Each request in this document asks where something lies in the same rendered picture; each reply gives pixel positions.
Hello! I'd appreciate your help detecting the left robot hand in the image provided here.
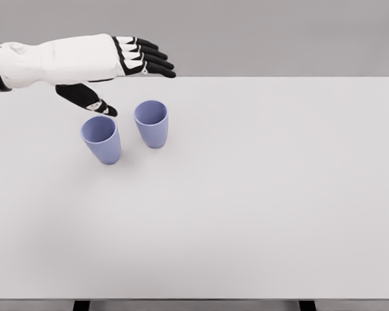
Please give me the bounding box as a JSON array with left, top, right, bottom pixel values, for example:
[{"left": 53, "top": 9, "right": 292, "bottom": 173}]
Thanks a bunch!
[{"left": 41, "top": 33, "right": 177, "bottom": 118}]

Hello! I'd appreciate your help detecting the lavender plastic cup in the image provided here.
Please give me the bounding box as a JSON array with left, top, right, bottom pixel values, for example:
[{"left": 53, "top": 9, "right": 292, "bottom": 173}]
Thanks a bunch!
[
  {"left": 134, "top": 100, "right": 169, "bottom": 150},
  {"left": 80, "top": 115, "right": 122, "bottom": 165}
]

